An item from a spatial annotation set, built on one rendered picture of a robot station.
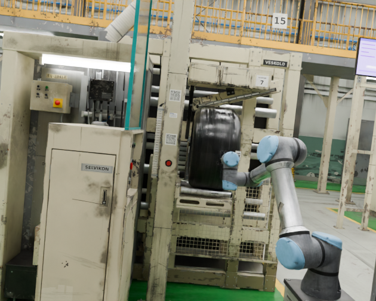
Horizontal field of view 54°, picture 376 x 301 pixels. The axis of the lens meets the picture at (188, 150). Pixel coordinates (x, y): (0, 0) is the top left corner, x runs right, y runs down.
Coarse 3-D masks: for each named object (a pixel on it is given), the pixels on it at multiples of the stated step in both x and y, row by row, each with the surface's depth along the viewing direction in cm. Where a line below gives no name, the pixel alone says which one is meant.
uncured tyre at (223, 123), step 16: (208, 112) 238; (224, 112) 240; (192, 128) 271; (208, 128) 230; (224, 128) 231; (240, 128) 236; (192, 144) 235; (208, 144) 227; (224, 144) 228; (240, 144) 232; (192, 160) 232; (208, 160) 228; (192, 176) 238; (208, 176) 233
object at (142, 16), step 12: (144, 0) 194; (144, 12) 199; (144, 24) 204; (144, 36) 210; (132, 48) 174; (144, 48) 215; (132, 60) 174; (144, 60) 222; (132, 72) 174; (144, 72) 228; (132, 84) 176; (132, 96) 184; (132, 108) 189; (132, 120) 193
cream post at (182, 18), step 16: (176, 0) 241; (192, 0) 241; (176, 16) 242; (192, 16) 242; (176, 32) 242; (176, 48) 243; (176, 64) 244; (176, 80) 244; (176, 112) 246; (176, 128) 246; (176, 144) 247; (160, 160) 248; (176, 160) 248; (160, 176) 248; (176, 176) 249; (160, 192) 249; (160, 208) 250; (160, 224) 250; (160, 240) 251; (160, 256) 252; (160, 272) 253; (160, 288) 253
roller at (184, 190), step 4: (180, 188) 242; (184, 188) 242; (188, 188) 242; (192, 188) 242; (196, 188) 243; (200, 188) 243; (180, 192) 242; (184, 192) 242; (188, 192) 242; (192, 192) 242; (196, 192) 242; (200, 192) 242; (204, 192) 242; (208, 192) 242; (212, 192) 242; (216, 192) 242; (220, 192) 242; (224, 192) 243; (228, 192) 243; (220, 196) 243; (224, 196) 243; (228, 196) 243
